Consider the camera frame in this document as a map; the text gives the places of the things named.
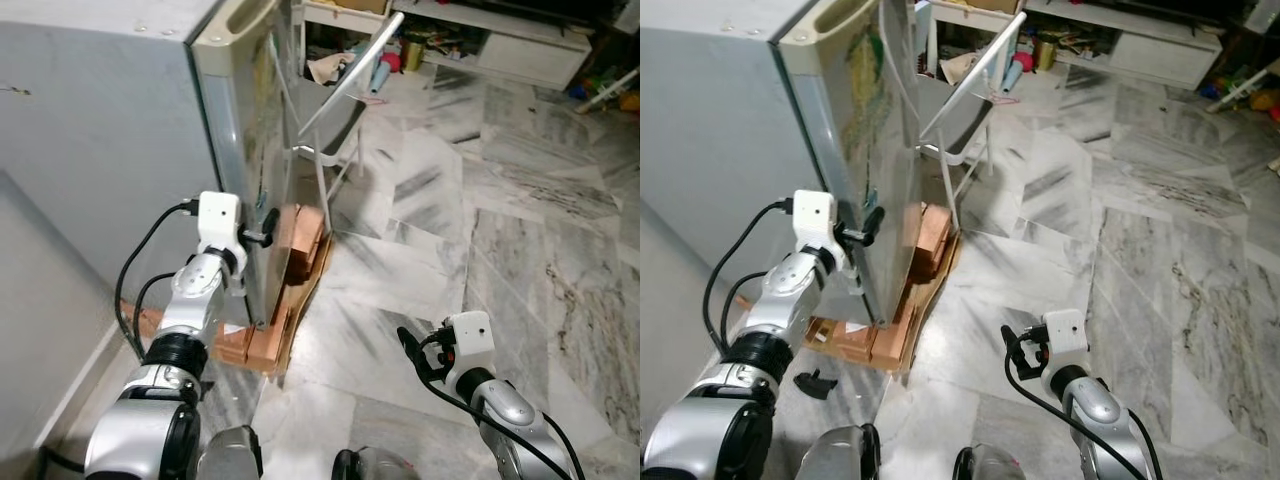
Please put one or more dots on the grey fridge door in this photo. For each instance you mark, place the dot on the grey fridge door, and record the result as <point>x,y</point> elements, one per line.
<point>245,130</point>
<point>860,140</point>

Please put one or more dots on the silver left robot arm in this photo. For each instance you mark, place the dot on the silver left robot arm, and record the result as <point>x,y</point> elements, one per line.
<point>790,295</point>
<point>190,295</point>

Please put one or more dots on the grey fridge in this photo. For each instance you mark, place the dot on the grey fridge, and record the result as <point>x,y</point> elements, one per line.
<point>720,110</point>
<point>100,120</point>

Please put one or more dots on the silver right robot leg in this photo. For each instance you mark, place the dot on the silver right robot leg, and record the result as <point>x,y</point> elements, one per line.
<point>375,465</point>
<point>995,465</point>

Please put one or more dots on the silver robot leg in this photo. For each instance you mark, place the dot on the silver robot leg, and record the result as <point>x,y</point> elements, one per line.
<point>840,455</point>
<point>375,465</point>
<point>228,455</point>
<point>995,465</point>

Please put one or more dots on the small black plastic piece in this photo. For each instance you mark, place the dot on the small black plastic piece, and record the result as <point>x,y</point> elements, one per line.
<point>818,385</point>

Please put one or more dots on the red clothes hanger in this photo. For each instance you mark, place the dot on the red clothes hanger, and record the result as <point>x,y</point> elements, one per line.
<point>372,98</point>
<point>1003,99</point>

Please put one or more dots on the beige crumpled cloth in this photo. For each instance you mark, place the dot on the beige crumpled cloth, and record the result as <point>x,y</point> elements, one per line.
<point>328,68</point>
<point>958,67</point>

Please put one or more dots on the white plastic chair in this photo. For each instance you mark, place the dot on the white plastic chair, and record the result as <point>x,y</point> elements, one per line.
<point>975,75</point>
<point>355,75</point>

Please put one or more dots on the light blue cylinder bottle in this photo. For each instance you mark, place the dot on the light blue cylinder bottle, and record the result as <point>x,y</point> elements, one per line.
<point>380,78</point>
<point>1014,77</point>

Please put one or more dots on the red round container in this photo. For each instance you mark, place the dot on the red round container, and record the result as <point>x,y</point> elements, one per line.
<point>391,62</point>
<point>1024,50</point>

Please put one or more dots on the silver left robot leg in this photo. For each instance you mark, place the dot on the silver left robot leg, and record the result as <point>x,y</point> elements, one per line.
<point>840,455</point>
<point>228,455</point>

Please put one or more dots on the gold metal can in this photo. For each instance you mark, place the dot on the gold metal can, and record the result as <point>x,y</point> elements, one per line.
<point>1046,55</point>
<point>412,55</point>

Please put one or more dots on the yellow toy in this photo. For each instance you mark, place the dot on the yellow toy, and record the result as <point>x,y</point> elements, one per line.
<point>630,101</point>
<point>1266,100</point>

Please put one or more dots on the white stick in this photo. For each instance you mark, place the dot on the white stick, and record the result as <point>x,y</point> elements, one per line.
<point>608,90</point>
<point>1245,87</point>

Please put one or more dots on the white low cabinet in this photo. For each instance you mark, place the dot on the white low cabinet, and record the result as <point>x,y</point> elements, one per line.
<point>530,55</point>
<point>1160,55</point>

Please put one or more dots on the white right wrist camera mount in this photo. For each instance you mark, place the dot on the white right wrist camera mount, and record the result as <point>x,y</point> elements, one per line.
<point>470,340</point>
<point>1065,335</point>

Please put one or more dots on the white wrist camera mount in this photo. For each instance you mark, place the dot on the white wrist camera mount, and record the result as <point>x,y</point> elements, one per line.
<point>218,222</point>
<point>470,340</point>
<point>815,220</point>
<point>1065,335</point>

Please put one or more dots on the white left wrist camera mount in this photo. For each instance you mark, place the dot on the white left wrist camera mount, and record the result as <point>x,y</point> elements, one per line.
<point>218,222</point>
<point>815,220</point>

